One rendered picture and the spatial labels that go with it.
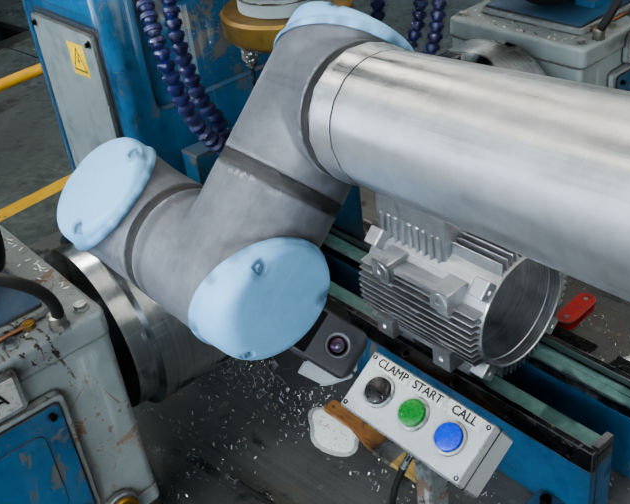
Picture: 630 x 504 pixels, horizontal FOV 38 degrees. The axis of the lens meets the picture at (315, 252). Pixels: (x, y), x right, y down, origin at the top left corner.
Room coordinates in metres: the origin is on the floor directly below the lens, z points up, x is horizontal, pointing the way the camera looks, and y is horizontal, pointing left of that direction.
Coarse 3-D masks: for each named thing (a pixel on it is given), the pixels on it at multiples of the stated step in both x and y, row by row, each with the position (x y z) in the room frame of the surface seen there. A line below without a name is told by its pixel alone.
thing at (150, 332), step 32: (64, 256) 0.94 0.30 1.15; (96, 288) 0.88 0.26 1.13; (128, 288) 0.88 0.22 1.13; (128, 320) 0.86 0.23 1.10; (160, 320) 0.86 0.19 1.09; (128, 352) 0.85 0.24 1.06; (160, 352) 0.85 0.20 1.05; (192, 352) 0.87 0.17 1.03; (128, 384) 0.87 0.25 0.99; (160, 384) 0.86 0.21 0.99
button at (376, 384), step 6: (378, 378) 0.72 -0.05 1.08; (384, 378) 0.72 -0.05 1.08; (372, 384) 0.72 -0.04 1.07; (378, 384) 0.72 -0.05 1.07; (384, 384) 0.71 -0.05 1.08; (390, 384) 0.71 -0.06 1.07; (366, 390) 0.72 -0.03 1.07; (372, 390) 0.71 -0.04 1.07; (378, 390) 0.71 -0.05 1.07; (384, 390) 0.71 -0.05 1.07; (390, 390) 0.71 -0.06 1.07; (366, 396) 0.71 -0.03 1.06; (372, 396) 0.71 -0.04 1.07; (378, 396) 0.70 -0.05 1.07; (384, 396) 0.70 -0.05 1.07; (372, 402) 0.70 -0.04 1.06; (378, 402) 0.70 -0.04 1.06
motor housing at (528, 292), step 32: (416, 256) 0.95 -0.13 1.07; (480, 256) 0.88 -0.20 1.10; (512, 256) 0.87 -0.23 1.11; (384, 288) 0.95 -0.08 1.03; (416, 288) 0.90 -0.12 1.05; (512, 288) 0.97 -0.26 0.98; (544, 288) 0.94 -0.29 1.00; (416, 320) 0.90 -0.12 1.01; (448, 320) 0.86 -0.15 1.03; (480, 320) 0.84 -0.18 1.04; (512, 320) 0.94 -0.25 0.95; (544, 320) 0.92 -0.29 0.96; (480, 352) 0.83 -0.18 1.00; (512, 352) 0.89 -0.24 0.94
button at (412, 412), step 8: (408, 400) 0.68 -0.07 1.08; (416, 400) 0.68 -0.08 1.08; (400, 408) 0.68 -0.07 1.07; (408, 408) 0.68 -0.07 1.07; (416, 408) 0.67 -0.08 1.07; (424, 408) 0.67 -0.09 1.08; (400, 416) 0.67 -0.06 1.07; (408, 416) 0.67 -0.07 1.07; (416, 416) 0.66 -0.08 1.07; (424, 416) 0.66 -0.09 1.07; (408, 424) 0.66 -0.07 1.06; (416, 424) 0.66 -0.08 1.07
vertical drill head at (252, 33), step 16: (240, 0) 1.18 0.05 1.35; (256, 0) 1.16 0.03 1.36; (272, 0) 1.15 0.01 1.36; (288, 0) 1.14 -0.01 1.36; (304, 0) 1.15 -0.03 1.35; (320, 0) 1.16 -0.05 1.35; (336, 0) 1.18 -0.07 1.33; (352, 0) 1.19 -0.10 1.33; (224, 16) 1.18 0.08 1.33; (240, 16) 1.17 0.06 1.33; (256, 16) 1.15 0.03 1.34; (272, 16) 1.14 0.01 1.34; (288, 16) 1.14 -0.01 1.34; (224, 32) 1.18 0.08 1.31; (240, 32) 1.14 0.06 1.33; (256, 32) 1.12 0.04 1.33; (272, 32) 1.12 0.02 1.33; (240, 48) 1.16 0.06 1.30; (256, 48) 1.13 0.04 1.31; (272, 48) 1.12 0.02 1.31; (256, 64) 1.22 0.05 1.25
